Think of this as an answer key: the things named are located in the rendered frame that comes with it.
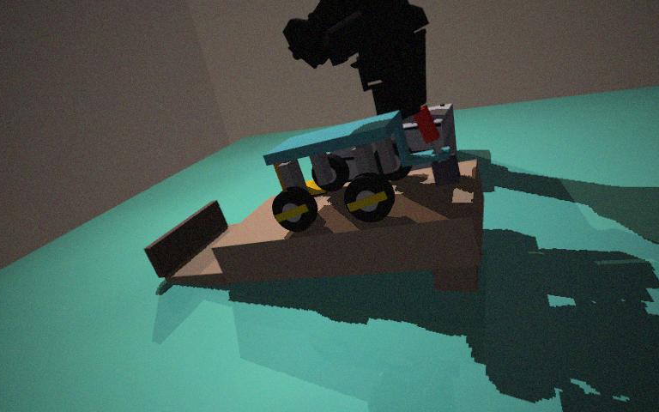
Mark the brown wooden ramp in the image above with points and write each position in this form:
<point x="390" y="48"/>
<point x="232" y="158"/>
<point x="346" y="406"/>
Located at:
<point x="435" y="223"/>

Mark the red-headed grey pin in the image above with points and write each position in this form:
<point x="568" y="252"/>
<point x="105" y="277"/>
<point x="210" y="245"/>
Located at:
<point x="428" y="128"/>

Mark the small wheeled trolley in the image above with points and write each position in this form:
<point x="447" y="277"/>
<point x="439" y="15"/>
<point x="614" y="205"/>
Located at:
<point x="370" y="196"/>

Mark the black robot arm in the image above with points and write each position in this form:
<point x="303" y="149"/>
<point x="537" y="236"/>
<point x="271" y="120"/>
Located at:
<point x="306" y="37"/>

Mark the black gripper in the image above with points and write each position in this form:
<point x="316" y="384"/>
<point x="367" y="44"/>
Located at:
<point x="383" y="31"/>

